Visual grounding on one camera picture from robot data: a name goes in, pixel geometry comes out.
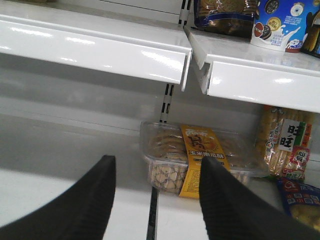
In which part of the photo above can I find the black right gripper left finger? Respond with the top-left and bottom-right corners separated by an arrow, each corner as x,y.
0,155 -> 116,240

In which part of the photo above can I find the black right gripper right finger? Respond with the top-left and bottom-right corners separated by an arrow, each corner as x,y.
199,156 -> 320,240

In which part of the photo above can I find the blue snack bag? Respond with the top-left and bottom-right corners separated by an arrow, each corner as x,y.
276,177 -> 320,231

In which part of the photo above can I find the yellow cracker package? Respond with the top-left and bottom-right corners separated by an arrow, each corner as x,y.
140,121 -> 268,199

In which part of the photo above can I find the rice cracker bag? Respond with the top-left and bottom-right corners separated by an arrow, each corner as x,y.
255,105 -> 315,181

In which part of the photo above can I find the white oreo tub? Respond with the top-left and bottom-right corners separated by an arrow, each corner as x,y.
250,0 -> 320,53

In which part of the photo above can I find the dark biscuit bag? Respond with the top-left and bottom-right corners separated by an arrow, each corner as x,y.
193,0 -> 257,38

